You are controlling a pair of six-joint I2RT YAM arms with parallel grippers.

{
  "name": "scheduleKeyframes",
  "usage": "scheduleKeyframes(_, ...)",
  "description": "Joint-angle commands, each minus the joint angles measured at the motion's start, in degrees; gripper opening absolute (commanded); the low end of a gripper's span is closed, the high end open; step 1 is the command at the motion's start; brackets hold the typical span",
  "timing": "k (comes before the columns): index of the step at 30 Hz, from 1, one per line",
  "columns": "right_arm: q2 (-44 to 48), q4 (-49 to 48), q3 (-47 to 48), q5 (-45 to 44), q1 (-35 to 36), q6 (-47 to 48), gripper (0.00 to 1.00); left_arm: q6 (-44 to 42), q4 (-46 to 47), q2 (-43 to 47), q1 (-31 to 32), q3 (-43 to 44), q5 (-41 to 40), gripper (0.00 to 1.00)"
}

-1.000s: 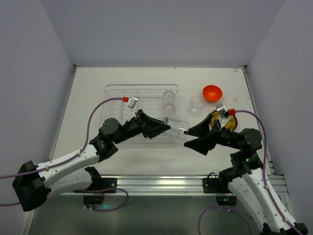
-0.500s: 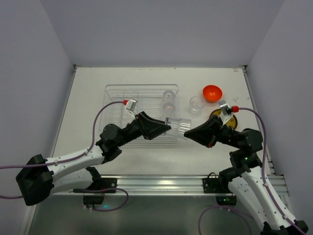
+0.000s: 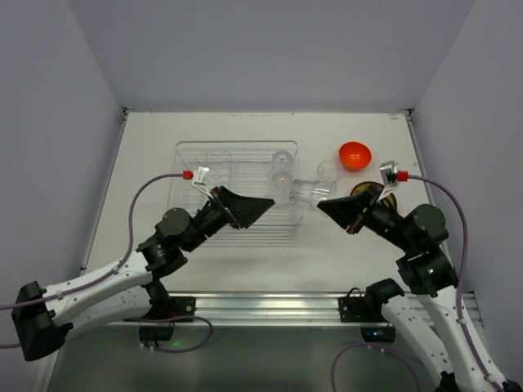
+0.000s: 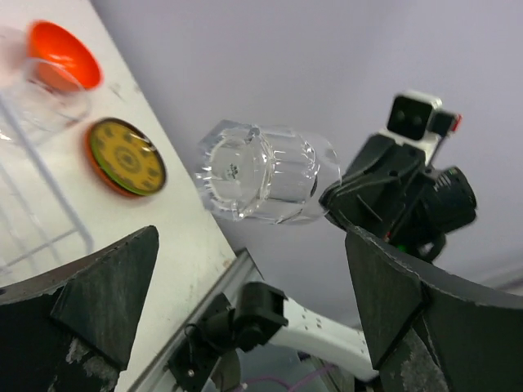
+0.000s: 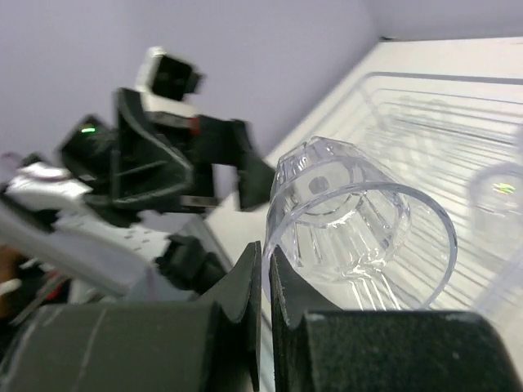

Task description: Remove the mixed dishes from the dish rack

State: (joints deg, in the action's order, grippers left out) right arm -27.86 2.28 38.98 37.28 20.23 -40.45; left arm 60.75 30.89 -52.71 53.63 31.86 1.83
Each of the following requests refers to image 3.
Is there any clear plastic rack tray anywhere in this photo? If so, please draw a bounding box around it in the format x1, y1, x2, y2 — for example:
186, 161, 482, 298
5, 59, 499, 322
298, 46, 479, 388
165, 140, 306, 229

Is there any purple cable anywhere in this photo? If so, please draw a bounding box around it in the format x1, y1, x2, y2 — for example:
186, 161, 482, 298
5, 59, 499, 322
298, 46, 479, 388
0, 170, 213, 354
330, 171, 507, 392

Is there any olive brown plate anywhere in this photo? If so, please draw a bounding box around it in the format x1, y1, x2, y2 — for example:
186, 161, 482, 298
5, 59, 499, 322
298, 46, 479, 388
350, 181, 398, 211

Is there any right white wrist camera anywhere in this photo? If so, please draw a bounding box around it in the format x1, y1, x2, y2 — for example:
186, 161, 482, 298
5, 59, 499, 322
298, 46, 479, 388
378, 161, 399, 202

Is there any clear glass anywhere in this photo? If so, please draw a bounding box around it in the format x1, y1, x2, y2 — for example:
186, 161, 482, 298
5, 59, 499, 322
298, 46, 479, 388
317, 159, 344, 182
270, 171, 293, 206
270, 150, 294, 173
289, 180, 337, 211

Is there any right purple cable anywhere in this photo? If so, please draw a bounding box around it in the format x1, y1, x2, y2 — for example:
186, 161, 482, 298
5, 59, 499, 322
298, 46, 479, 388
330, 171, 507, 392

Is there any orange bowl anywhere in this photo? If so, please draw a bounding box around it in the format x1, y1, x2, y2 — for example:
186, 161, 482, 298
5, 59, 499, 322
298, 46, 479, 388
338, 141, 373, 172

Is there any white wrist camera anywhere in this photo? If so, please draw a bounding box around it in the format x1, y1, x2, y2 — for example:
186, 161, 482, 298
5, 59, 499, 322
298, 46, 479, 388
378, 161, 399, 202
191, 166, 212, 198

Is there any aluminium mounting rail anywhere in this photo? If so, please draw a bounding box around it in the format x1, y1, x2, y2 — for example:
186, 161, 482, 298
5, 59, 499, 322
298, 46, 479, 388
51, 291, 483, 327

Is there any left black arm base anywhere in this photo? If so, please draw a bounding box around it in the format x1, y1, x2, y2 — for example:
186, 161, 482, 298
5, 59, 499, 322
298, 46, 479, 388
138, 281, 196, 347

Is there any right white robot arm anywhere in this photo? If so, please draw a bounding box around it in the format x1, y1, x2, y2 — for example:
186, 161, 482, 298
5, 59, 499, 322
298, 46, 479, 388
318, 185, 522, 391

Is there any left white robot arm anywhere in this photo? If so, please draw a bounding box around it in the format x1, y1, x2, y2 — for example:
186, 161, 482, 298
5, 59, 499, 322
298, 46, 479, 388
11, 186, 275, 361

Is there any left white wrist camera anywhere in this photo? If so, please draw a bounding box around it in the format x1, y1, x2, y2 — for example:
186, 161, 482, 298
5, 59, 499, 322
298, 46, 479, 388
191, 166, 212, 198

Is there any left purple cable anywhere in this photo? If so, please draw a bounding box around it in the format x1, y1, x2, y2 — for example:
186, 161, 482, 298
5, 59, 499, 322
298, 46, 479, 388
0, 170, 213, 354

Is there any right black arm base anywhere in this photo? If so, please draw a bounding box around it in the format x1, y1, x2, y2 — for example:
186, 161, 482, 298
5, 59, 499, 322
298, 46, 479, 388
337, 278, 405, 344

